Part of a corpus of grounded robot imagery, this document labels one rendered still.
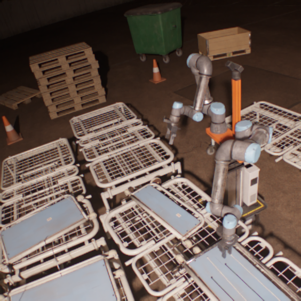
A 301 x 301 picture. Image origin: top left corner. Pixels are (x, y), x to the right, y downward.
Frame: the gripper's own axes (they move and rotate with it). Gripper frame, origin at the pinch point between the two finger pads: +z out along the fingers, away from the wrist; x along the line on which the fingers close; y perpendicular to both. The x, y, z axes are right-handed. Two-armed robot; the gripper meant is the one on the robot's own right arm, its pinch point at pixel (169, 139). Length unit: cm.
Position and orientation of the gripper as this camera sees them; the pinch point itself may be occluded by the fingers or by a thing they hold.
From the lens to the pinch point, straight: 235.2
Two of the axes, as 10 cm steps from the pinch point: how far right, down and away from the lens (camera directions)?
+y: 9.6, 1.2, 2.6
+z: -2.2, 8.9, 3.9
